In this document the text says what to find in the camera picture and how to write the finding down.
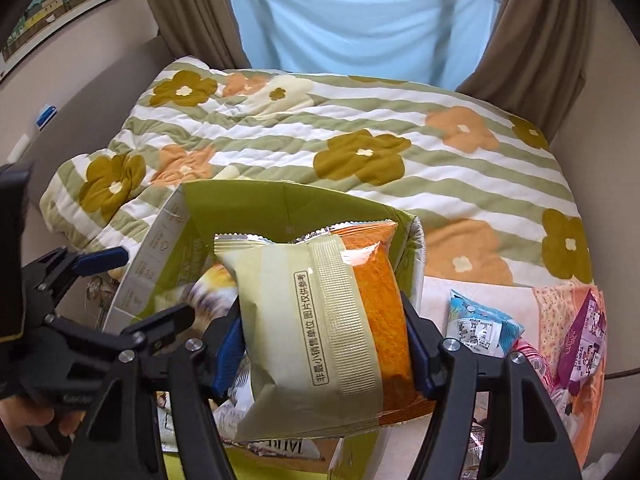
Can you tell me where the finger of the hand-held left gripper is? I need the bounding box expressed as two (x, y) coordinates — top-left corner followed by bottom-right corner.
(25, 304), (197, 402)
(22, 246), (130, 312)

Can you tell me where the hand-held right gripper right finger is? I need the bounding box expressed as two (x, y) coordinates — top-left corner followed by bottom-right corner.
(399, 290), (585, 480)

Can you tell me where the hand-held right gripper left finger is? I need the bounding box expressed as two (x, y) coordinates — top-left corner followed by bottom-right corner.
(60, 305), (251, 480)

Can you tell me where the blue snack packet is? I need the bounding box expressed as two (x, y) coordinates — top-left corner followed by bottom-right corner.
(446, 289), (524, 358)

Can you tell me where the cream and orange snack packet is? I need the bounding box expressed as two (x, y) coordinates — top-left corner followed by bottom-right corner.
(214, 220), (431, 443)

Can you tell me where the pink snack packet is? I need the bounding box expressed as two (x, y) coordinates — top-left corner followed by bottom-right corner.
(515, 340), (557, 401)

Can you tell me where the green cardboard box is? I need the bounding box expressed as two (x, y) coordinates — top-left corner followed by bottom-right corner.
(102, 180), (426, 480)

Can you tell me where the person's left hand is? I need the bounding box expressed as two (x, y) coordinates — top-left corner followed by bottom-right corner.
(0, 402), (87, 450)

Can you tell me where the white printed snack packet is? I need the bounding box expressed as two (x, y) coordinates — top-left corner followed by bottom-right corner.
(212, 360), (256, 441)

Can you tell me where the white brown snack packet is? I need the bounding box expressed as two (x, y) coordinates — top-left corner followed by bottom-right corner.
(192, 265), (241, 321)

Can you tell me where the white red snack packet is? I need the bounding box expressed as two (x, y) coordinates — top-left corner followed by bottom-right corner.
(462, 417), (491, 480)

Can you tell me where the small blue white object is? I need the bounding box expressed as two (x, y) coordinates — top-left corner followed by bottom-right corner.
(35, 104), (58, 131)

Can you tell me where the purple snack packet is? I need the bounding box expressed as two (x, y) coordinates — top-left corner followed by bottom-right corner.
(556, 290), (608, 397)

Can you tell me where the striped floral quilt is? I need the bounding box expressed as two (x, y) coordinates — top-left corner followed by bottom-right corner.
(39, 56), (596, 286)

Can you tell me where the brown curtain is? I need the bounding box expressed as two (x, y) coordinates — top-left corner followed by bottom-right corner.
(457, 0), (608, 143)
(137, 0), (256, 68)

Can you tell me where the light blue hanging sheet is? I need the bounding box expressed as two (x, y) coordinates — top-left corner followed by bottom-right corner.
(222, 0), (503, 92)

